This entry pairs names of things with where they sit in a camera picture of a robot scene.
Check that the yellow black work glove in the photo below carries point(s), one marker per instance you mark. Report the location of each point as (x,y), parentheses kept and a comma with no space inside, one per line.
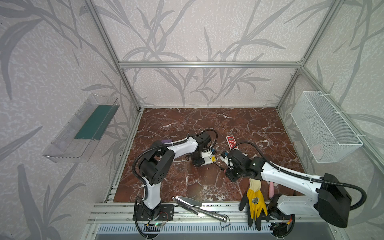
(257,207)

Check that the red white remote control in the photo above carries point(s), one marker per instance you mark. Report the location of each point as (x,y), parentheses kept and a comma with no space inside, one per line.
(232,142)

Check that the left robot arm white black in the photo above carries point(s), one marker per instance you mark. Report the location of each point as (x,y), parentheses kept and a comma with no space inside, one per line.
(152,166)

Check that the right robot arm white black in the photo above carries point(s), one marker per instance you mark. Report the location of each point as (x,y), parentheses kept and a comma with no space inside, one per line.
(320,196)

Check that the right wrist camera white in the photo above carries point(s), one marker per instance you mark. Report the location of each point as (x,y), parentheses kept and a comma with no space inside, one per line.
(224,158)

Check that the pink handled screwdriver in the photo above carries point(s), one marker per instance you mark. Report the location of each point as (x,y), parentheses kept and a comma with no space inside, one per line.
(221,168)

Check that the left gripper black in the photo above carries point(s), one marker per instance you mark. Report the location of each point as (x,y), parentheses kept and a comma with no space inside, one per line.
(196,160)

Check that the clear acrylic wall shelf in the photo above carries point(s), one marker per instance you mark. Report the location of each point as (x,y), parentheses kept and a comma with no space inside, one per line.
(65,148)

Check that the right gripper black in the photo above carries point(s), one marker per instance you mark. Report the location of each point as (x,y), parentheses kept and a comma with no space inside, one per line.
(231,174)

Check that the metal garden trowel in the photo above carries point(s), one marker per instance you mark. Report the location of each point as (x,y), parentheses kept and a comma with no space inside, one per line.
(196,207)

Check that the green mat on shelf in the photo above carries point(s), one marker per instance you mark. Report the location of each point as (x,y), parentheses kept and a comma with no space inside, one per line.
(97,123)

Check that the white wire mesh basket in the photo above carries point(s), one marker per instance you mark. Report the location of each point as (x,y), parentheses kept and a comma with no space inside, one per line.
(327,134)

